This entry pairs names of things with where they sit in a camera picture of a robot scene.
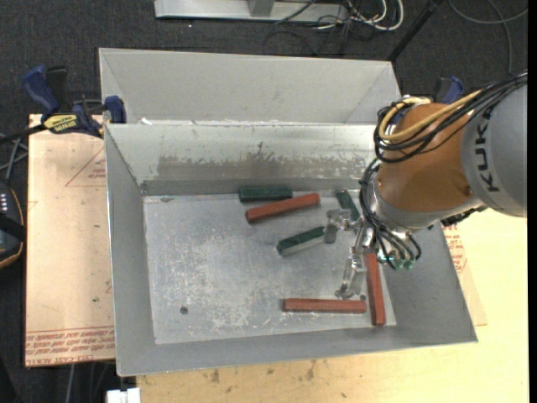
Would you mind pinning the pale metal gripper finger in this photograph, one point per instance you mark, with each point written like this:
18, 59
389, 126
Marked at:
351, 277
331, 227

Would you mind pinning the brown cardboard board, red print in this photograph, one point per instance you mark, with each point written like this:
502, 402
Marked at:
67, 242

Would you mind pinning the grey metal bin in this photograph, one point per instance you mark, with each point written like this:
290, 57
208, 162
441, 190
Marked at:
218, 267

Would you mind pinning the dark green flat block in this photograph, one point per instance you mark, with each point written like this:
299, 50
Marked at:
265, 194
300, 241
347, 202

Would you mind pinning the red-brown flat block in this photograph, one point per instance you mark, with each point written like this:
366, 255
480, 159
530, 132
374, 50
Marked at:
375, 292
323, 305
282, 207

